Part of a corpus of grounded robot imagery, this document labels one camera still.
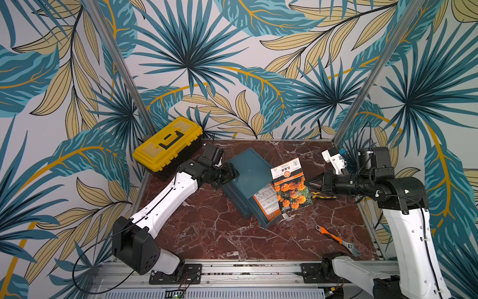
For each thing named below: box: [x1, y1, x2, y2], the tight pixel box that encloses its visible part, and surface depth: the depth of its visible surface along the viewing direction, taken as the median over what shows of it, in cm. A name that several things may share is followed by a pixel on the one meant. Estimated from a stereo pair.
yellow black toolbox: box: [131, 116, 204, 181], surface depth 97 cm
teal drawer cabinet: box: [222, 147, 282, 229], surface depth 79 cm
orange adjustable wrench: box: [314, 224, 361, 258], surface depth 84 cm
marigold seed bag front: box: [270, 157, 314, 215], surface depth 64 cm
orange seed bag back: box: [252, 182, 281, 222], surface depth 78 cm
